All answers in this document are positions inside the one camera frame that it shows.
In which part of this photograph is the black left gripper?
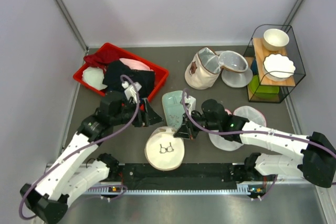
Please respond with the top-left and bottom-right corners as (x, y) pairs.
(111, 98), (164, 127)

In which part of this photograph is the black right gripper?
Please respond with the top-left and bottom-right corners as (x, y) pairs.
(174, 109), (221, 140)

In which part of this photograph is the white mesh bra laundry bag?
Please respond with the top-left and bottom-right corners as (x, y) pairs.
(144, 126), (185, 171)

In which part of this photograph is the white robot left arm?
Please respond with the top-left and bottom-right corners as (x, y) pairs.
(18, 91), (163, 223)

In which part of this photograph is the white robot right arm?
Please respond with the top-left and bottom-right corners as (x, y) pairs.
(174, 99), (335, 188)

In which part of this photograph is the cream bear laundry bag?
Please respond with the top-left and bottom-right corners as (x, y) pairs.
(184, 47), (222, 90)

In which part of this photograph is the white pink-trimmed mesh bag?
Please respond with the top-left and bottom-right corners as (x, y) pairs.
(208, 106), (267, 151)

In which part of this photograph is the light green ceramic tray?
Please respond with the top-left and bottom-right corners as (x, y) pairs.
(162, 90), (185, 130)

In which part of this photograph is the dark blue garment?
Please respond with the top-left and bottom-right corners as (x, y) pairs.
(103, 60), (155, 98)

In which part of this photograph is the pink garment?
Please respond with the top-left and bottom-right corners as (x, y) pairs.
(119, 58), (152, 71)

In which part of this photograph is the red garment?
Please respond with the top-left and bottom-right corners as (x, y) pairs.
(83, 49), (120, 69)

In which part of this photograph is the green container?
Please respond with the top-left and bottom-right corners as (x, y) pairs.
(248, 75), (280, 100)

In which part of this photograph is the teal item behind rack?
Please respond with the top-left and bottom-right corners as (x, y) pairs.
(250, 59), (258, 75)

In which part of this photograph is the wooden shelf board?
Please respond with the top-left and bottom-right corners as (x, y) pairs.
(253, 38), (296, 87)

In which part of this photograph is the white scalloped bowl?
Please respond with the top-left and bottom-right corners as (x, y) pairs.
(262, 54), (296, 82)

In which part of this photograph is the white round bowl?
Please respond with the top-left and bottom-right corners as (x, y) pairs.
(262, 28), (289, 51)

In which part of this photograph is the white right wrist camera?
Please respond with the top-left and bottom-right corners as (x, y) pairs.
(184, 95), (196, 114)

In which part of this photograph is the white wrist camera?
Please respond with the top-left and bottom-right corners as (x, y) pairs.
(121, 81), (142, 103)
(184, 95), (196, 114)

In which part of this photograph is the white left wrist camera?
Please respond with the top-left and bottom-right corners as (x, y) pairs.
(121, 81), (142, 103)

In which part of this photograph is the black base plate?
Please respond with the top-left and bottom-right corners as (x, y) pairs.
(121, 163), (251, 190)

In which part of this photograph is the grey slotted cable duct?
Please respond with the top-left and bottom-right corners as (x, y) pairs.
(84, 183), (271, 196)

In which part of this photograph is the black wire shelf rack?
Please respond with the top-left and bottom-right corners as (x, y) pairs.
(244, 24), (306, 103)

